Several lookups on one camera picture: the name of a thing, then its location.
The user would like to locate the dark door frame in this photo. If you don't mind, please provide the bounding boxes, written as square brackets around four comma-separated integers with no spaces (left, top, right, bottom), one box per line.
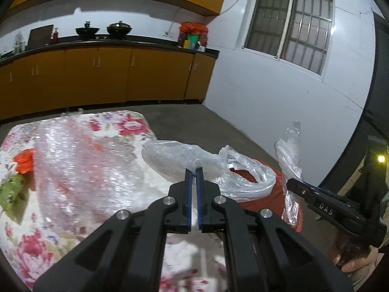
[316,9,389,195]

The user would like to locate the barred window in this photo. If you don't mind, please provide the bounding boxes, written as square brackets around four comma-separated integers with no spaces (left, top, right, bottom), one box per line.
[241,0,335,82]

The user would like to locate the red plastic wrapper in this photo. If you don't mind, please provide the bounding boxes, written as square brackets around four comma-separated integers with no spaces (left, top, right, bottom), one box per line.
[14,148,36,174]

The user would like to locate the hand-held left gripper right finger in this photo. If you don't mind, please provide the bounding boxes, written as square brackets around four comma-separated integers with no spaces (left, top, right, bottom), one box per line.
[195,167,354,292]

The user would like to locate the red lined waste bin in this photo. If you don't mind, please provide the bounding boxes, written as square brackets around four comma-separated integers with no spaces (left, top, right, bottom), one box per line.
[228,157,304,234]

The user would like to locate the glass jar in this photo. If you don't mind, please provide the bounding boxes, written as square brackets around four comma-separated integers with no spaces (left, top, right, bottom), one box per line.
[14,32,25,53]

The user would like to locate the green wrapper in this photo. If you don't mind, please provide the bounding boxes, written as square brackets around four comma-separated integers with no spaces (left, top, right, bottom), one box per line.
[0,173,30,212]

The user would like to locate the black wok with lid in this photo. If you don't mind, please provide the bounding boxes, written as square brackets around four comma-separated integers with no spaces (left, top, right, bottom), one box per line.
[106,21,133,39]

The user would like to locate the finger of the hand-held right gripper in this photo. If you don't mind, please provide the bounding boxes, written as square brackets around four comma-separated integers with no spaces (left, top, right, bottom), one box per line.
[286,178,342,221]
[302,181,348,203]

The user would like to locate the clear bubble wrap sheet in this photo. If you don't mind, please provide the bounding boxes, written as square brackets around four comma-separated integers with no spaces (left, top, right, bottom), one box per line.
[33,118,189,229]

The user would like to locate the red bag of containers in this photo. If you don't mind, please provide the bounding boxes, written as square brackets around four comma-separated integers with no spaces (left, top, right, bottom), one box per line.
[178,22,209,50]

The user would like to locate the brown cutting board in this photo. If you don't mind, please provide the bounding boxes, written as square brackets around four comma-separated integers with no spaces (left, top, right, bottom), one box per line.
[27,24,54,50]

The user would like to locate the clear plastic bag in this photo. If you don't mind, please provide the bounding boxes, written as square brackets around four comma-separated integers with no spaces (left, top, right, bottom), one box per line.
[141,121,303,227]

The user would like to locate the open black wok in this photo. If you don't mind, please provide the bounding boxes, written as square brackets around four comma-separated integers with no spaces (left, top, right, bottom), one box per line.
[75,21,101,37]

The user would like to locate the orange base kitchen cabinets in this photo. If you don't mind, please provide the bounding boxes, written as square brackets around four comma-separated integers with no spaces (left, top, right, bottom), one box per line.
[0,35,220,121]

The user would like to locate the person's right hand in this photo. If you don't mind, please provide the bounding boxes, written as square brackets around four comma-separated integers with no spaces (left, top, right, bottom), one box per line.
[333,234,380,276]

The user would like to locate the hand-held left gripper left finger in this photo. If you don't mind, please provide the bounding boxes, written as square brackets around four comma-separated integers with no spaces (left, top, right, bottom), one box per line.
[33,168,193,292]

